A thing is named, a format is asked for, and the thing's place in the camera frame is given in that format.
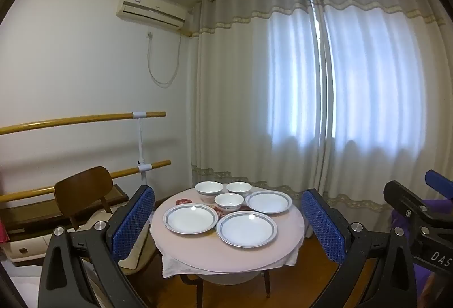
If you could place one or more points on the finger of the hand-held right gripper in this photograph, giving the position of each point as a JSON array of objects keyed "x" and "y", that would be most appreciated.
[
  {"x": 439, "y": 180},
  {"x": 400, "y": 193}
]

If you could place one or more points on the white plate blue rim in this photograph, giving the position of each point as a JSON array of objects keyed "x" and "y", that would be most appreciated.
[
  {"x": 269, "y": 202},
  {"x": 246, "y": 229},
  {"x": 191, "y": 219}
]

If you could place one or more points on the brown wooden chair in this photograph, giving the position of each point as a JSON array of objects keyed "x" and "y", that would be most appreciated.
[{"x": 83, "y": 184}]

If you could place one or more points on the white floor lamp stand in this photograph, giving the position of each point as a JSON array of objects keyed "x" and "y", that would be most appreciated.
[{"x": 140, "y": 138}]

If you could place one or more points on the beige chair cushion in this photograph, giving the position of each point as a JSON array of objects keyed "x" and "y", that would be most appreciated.
[{"x": 141, "y": 248}]

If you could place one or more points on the large white bowl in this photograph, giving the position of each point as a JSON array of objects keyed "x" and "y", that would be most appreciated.
[{"x": 208, "y": 187}]

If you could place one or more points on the beige storage box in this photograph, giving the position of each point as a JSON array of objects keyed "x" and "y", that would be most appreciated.
[{"x": 35, "y": 248}]

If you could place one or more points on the white wall air conditioner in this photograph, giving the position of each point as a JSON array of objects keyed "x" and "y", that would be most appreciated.
[{"x": 152, "y": 9}]

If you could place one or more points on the pink cloth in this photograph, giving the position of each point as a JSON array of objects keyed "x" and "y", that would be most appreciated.
[{"x": 3, "y": 233}]

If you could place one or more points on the long wooden barre rail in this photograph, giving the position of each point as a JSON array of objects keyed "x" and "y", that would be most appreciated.
[{"x": 70, "y": 121}]

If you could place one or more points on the short wooden barre rail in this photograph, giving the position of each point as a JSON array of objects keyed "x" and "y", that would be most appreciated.
[{"x": 155, "y": 165}]

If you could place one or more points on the person's right forearm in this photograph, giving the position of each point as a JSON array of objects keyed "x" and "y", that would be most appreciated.
[{"x": 437, "y": 203}]

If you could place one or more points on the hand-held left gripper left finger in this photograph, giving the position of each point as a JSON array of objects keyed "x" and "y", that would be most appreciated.
[{"x": 132, "y": 219}]

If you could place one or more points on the brown pipe cover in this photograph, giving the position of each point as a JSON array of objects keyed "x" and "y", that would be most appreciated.
[{"x": 187, "y": 34}]

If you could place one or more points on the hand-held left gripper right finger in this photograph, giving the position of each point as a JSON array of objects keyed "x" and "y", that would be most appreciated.
[{"x": 322, "y": 230}]

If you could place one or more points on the pink round tablecloth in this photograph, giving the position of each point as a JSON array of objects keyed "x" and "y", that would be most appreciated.
[{"x": 198, "y": 251}]

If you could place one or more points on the small white bowl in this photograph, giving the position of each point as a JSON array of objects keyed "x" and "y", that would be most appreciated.
[
  {"x": 229, "y": 202},
  {"x": 239, "y": 187}
]

